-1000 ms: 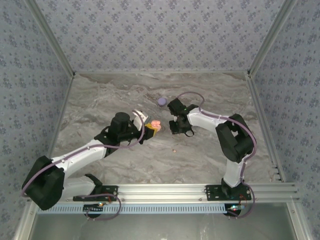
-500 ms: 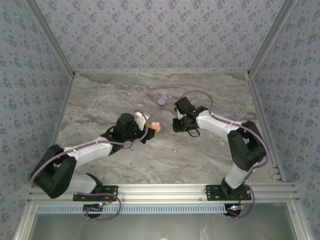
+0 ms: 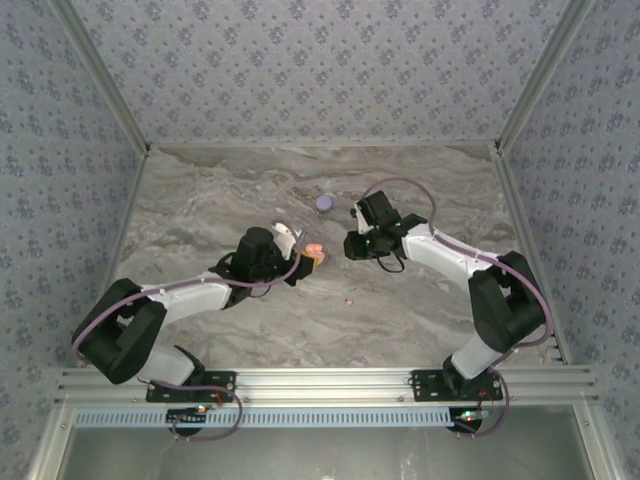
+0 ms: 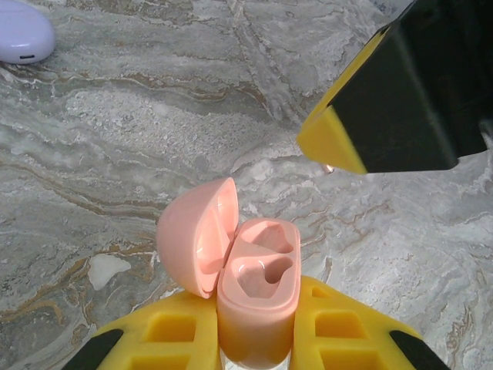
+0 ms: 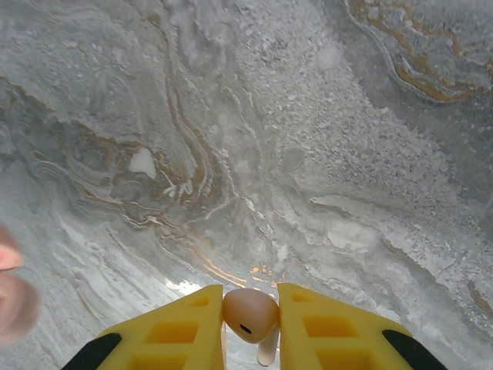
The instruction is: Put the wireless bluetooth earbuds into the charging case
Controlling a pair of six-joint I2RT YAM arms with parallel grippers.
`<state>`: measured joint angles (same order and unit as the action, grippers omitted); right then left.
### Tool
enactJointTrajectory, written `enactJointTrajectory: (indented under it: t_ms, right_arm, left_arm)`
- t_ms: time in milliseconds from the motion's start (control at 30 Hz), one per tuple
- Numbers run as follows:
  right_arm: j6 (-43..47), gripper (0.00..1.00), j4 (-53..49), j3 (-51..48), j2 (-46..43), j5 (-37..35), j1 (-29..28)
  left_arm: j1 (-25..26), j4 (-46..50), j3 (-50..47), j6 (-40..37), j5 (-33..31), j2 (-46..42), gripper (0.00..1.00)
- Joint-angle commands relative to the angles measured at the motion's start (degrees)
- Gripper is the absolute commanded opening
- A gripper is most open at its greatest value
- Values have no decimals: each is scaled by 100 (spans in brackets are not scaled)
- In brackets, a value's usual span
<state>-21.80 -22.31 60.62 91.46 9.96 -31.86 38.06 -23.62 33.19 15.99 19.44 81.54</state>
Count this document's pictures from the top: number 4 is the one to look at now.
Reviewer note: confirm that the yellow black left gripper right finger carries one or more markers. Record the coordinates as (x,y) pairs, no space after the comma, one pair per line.
(346,347)

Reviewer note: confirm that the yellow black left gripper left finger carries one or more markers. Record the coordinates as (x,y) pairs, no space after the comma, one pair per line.
(169,347)

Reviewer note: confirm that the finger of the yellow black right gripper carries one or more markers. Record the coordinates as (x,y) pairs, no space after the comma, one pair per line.
(396,115)

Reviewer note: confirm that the pink earbuds charging case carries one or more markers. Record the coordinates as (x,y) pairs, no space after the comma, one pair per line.
(254,312)

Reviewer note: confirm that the purple earbuds charging case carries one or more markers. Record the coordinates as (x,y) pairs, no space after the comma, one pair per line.
(23,34)

